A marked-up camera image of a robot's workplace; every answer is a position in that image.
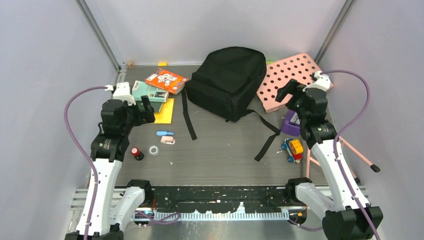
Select purple metronome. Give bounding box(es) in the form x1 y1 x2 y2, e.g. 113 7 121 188
280 110 301 137

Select teal book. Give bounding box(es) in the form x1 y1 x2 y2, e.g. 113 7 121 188
132 80 169 103

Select slotted aluminium rail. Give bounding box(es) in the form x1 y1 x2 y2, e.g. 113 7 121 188
132 209 295 222

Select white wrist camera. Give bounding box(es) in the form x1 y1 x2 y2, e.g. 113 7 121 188
302 71 333 92
104 82 136 106

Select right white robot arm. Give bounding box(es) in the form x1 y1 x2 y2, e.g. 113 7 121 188
275 79 383 240

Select colourful toy train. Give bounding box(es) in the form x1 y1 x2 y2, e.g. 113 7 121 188
281 138 304 164

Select pink correction tape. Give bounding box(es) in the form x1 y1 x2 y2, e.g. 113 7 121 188
160 136 176 145

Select dark green book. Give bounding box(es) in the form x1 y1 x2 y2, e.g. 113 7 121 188
135 100 164 113

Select clear tape roll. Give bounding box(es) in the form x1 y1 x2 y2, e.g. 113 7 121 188
148 145 159 156

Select blue eraser pen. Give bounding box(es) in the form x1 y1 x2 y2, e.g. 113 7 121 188
156 131 175 137

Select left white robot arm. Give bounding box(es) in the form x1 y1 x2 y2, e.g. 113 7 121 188
63 95 154 240

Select red black stamp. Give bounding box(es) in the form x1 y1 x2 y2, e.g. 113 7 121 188
130 147 145 161

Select black backpack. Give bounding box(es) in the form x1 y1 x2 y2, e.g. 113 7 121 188
181 46 267 141

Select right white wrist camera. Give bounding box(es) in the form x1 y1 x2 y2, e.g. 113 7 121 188
302 71 333 92

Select pink perforated stand board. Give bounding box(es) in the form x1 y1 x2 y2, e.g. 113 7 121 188
256 53 321 113

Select small wooden cork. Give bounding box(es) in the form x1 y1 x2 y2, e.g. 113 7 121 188
126 61 135 69

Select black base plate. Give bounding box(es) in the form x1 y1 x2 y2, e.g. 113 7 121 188
140 185 307 214

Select orange book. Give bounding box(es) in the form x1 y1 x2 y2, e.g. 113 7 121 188
144 67 189 95

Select yellow book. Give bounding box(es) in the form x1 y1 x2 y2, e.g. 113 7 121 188
154 98 175 124

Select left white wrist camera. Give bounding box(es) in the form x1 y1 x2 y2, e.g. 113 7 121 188
104 82 136 106

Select pink tripod legs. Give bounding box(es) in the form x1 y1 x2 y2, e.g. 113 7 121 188
305 136 381 185

